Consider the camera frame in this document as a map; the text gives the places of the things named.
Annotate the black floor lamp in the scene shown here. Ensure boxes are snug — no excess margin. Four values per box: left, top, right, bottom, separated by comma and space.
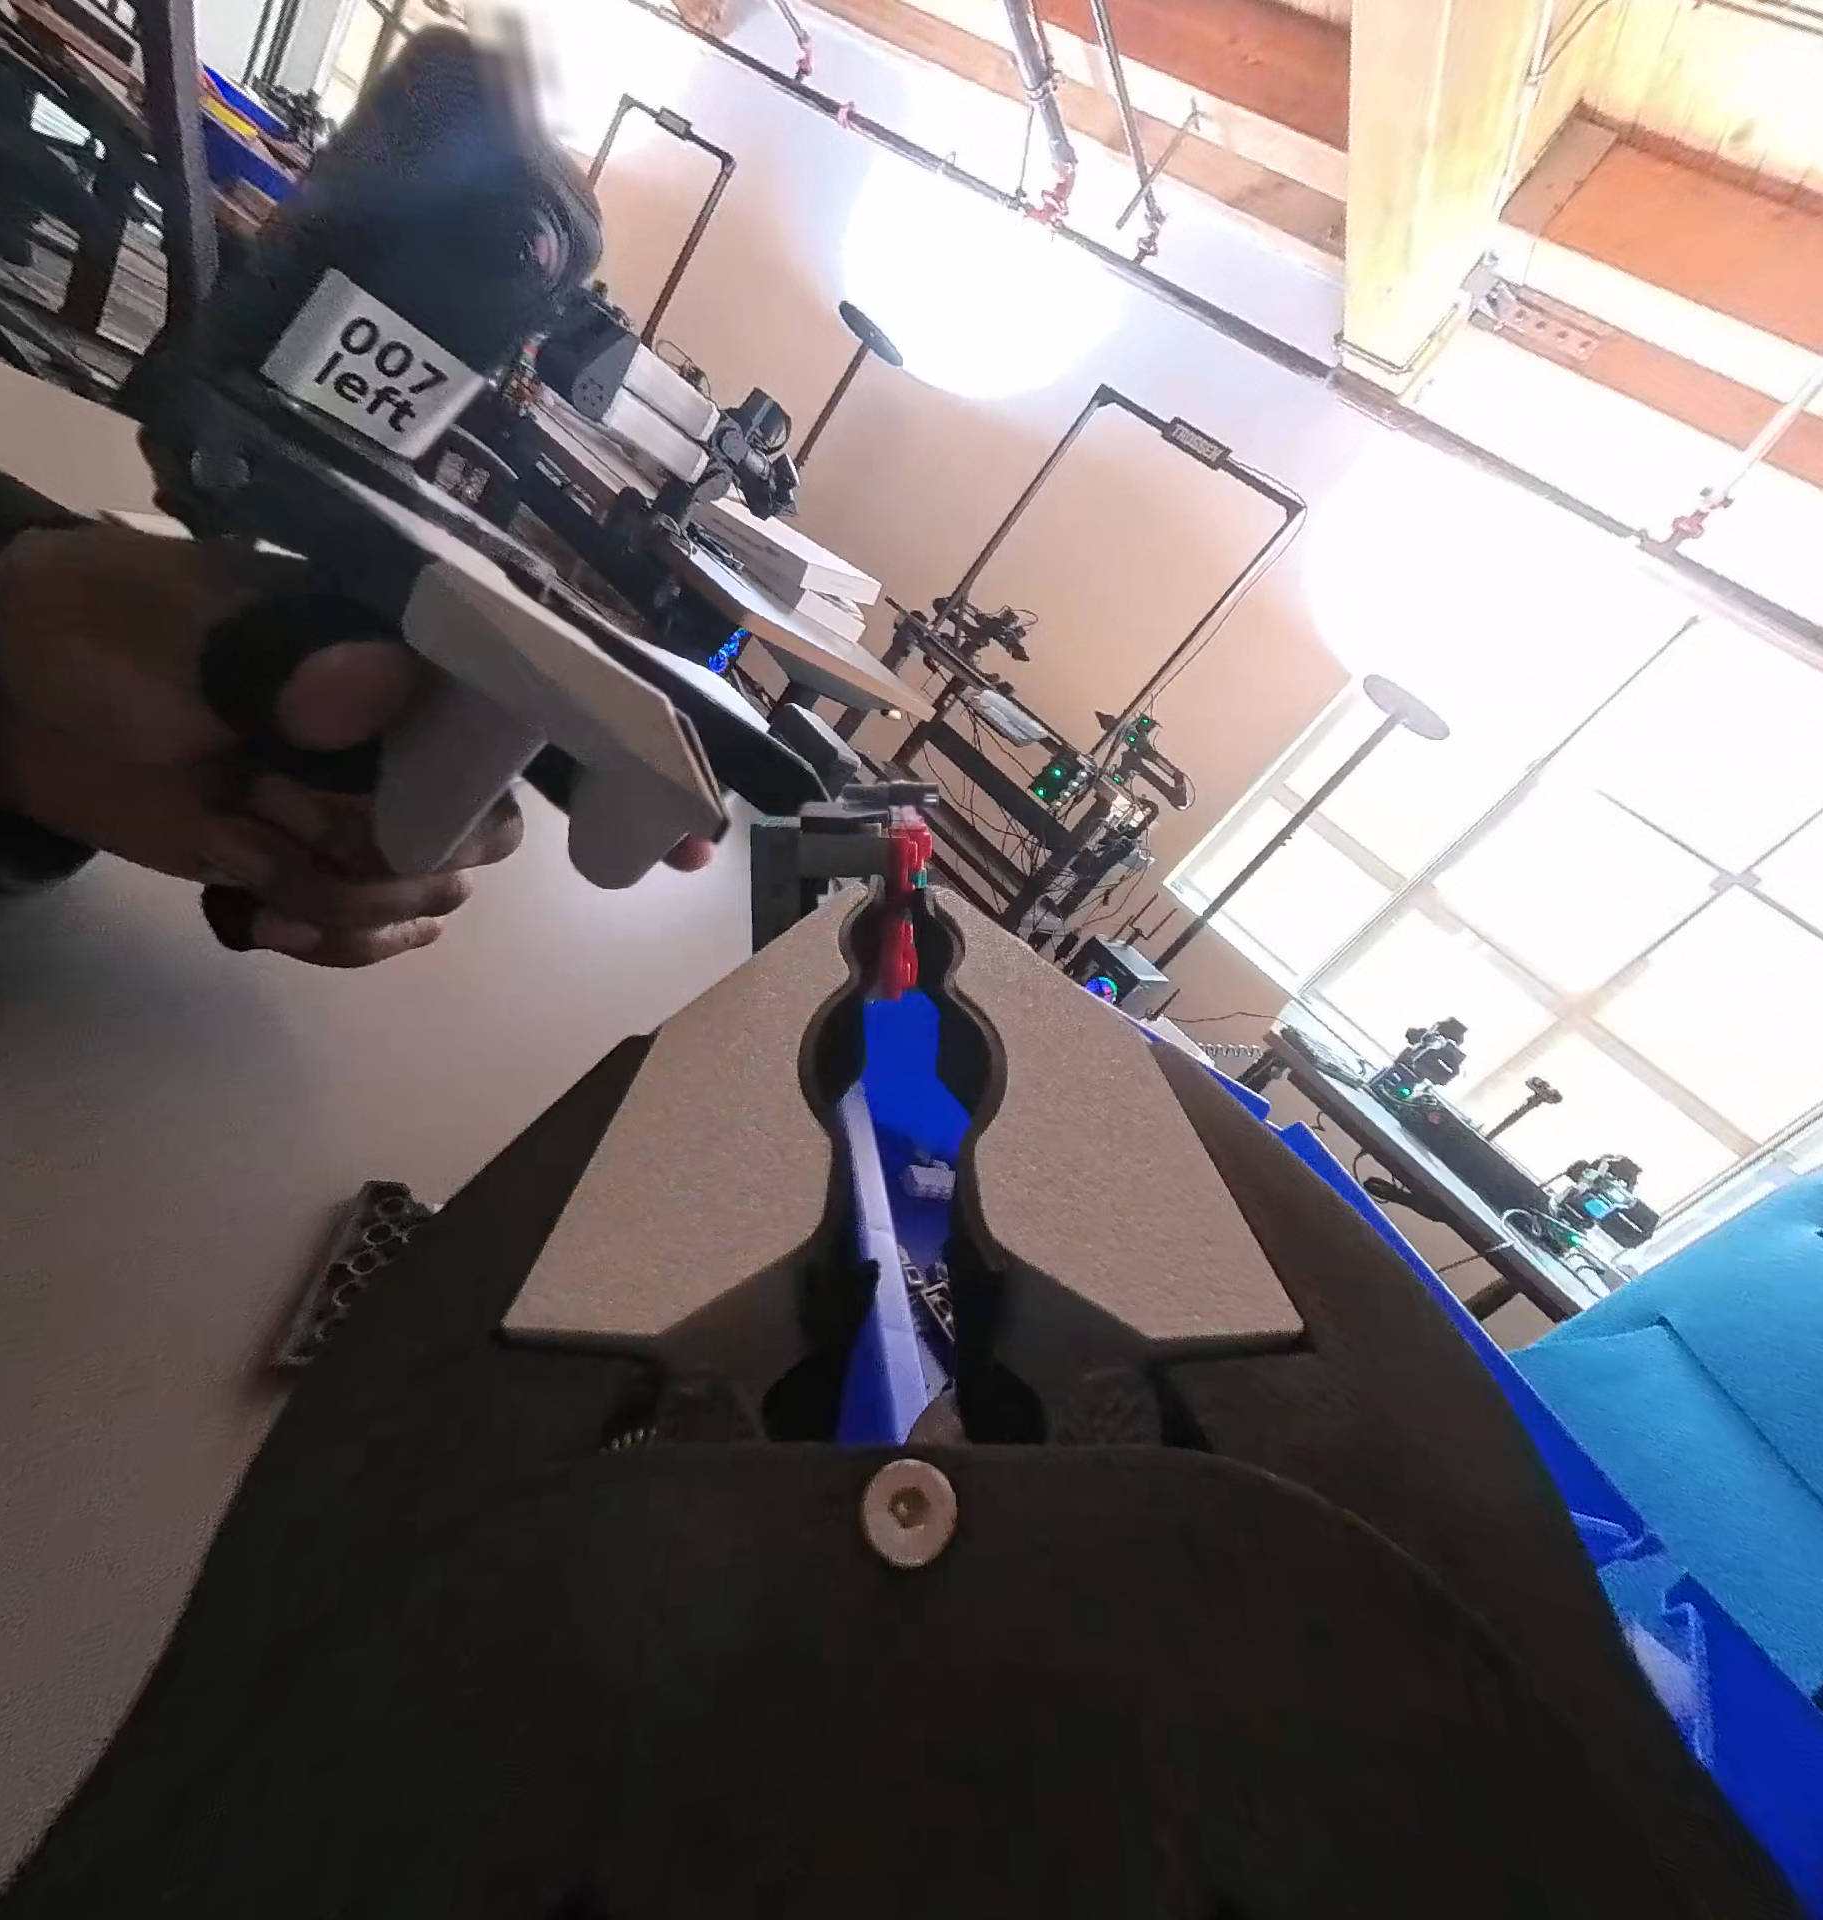
793, 302, 906, 473
1150, 673, 1452, 977

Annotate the grey side table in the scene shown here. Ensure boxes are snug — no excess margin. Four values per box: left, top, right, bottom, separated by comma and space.
1241, 1018, 1662, 1330

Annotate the black computer tower with lights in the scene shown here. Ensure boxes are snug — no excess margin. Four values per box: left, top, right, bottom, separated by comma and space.
1068, 934, 1175, 1026

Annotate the pile of mixed toy bricks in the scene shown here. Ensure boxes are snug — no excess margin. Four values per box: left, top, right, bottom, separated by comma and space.
884, 1157, 970, 1344

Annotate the grey desk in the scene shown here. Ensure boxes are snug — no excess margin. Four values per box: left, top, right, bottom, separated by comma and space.
0, 337, 882, 1920

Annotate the wooden top work table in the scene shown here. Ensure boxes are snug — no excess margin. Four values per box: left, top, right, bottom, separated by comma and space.
657, 531, 939, 726

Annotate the black pipe stand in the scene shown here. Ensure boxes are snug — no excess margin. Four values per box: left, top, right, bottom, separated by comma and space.
589, 94, 740, 352
932, 383, 1310, 752

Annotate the large window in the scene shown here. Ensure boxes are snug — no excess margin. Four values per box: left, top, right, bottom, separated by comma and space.
1168, 617, 1823, 1248

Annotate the black cube device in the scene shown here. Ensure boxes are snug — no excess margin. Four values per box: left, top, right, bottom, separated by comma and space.
770, 702, 862, 795

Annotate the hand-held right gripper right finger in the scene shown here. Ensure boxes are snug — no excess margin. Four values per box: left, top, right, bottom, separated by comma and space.
918, 892, 1306, 1407

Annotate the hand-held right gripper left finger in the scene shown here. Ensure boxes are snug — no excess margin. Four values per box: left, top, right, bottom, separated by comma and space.
503, 885, 882, 1420

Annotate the stack of white flat boxes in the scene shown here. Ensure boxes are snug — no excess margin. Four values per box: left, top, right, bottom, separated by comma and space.
696, 496, 884, 653

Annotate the dark grey wedge plate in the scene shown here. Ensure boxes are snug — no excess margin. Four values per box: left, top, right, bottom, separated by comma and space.
269, 1178, 441, 1374

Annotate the red toy brick piece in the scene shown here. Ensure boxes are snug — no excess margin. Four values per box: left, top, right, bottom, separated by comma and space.
874, 808, 936, 1002

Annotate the teal and black brick assembly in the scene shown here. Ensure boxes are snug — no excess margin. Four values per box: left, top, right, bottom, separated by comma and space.
749, 780, 944, 958

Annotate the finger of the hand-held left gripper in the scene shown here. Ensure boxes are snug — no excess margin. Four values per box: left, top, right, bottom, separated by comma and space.
403, 559, 735, 849
610, 643, 832, 823

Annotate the metal rig with electronics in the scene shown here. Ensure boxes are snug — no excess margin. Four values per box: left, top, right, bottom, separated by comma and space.
882, 592, 1199, 940

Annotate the white and black robot unit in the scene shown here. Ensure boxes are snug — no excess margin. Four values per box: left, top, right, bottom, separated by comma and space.
533, 293, 726, 467

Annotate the person's left hand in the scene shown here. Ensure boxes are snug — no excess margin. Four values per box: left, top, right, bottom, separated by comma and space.
0, 514, 723, 971

